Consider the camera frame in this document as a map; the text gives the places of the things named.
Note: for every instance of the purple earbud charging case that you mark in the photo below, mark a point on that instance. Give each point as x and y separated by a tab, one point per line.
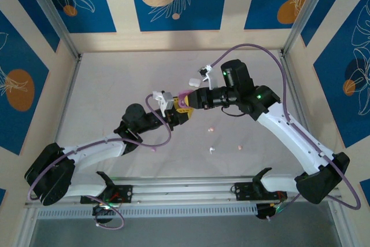
180	98

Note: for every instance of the white earbud charging case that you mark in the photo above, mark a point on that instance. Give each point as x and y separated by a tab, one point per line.
194	82

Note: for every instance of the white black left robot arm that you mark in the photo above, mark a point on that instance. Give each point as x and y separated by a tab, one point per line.
95	151

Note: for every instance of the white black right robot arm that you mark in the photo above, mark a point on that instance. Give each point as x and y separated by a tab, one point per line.
289	140

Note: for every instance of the black electronics box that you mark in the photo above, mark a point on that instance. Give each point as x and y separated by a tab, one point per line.
102	215
266	212

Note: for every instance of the aluminium table side rail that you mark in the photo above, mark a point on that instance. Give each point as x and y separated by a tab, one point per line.
68	102
292	85

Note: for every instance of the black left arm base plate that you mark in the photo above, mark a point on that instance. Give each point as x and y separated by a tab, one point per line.
124	193

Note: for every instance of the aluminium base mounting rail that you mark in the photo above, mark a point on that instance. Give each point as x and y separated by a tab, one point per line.
185	192

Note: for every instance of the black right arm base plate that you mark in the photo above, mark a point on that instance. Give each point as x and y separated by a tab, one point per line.
242	192

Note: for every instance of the aluminium frame post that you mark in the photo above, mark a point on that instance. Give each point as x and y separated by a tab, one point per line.
27	226
339	226
308	12
52	12

